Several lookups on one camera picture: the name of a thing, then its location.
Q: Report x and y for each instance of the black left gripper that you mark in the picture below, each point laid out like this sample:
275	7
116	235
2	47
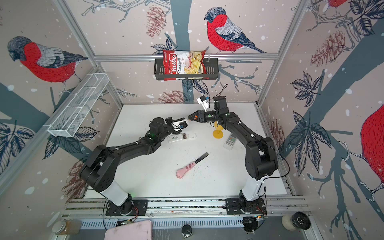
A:
169	120

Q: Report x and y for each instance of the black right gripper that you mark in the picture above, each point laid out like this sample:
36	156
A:
201	117

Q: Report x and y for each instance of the white remote control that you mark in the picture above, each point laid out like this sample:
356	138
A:
177	138

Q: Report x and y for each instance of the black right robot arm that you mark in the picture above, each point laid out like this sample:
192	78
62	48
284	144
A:
261	159

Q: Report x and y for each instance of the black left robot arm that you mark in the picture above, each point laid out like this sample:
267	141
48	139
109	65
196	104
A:
100	169

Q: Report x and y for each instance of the grey remote control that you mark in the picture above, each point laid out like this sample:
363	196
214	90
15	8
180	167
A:
230	142

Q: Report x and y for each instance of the yellow plastic goblet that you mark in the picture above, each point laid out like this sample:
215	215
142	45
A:
218	132

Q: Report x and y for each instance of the red cassava chips bag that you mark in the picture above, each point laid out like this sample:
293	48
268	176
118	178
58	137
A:
183	62

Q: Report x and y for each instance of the black round knob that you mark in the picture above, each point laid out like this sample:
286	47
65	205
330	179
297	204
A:
187	231

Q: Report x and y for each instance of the pink cloth pad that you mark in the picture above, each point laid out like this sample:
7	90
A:
142	230

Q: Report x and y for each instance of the white tape roll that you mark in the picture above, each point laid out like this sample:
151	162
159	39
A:
297	221

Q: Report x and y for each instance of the glass jar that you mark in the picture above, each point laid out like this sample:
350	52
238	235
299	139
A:
71	227

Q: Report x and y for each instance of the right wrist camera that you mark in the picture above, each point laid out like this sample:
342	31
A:
205	102

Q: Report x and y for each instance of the pink handled scraper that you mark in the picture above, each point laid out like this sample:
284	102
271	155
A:
181	172

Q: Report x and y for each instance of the black wall basket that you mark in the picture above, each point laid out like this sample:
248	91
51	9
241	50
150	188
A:
211	67

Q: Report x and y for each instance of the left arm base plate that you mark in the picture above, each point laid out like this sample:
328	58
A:
138	207

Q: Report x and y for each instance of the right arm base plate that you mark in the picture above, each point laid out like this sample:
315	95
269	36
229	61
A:
232	207

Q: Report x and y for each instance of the aluminium mounting rail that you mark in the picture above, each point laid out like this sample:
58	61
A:
277	205

